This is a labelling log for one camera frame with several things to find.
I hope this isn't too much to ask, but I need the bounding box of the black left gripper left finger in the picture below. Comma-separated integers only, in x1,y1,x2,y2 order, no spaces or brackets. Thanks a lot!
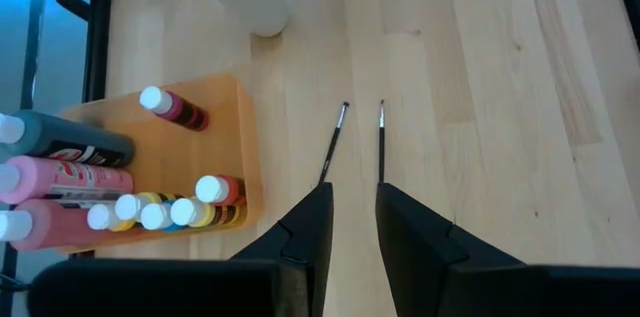
230,182,335,317

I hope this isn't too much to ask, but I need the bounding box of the small brown paint bottle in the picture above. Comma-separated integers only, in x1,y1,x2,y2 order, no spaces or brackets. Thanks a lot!
194,174,247,207

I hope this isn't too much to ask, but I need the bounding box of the large pink paint bottle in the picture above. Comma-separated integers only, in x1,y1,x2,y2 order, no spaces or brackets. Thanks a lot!
0,155,135,206

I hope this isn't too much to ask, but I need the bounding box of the large coral paint bottle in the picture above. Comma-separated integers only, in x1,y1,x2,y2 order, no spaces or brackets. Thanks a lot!
0,199,101,252

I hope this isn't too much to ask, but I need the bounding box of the small lime paint bottle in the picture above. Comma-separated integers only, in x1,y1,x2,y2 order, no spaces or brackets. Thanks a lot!
169,196,241,228

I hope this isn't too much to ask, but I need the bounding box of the thin black paintbrush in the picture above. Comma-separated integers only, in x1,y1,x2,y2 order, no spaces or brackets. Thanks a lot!
378,99,386,184
318,101,350,186

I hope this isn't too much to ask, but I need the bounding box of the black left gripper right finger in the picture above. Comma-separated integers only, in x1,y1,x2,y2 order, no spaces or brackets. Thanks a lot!
375,184,524,317

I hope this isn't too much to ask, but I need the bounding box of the small golden yellow paint bottle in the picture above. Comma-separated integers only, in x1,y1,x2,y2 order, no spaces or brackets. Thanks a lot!
87,201,136,233

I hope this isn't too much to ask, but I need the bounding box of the small blue paint bottle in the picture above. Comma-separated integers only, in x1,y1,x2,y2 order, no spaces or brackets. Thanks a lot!
140,200,184,232

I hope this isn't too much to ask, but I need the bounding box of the large grey paint bottle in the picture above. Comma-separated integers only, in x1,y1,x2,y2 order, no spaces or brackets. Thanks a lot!
0,109,136,168

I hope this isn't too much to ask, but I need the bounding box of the small magenta paint bottle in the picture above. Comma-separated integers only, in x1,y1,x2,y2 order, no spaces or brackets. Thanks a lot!
138,85,210,132

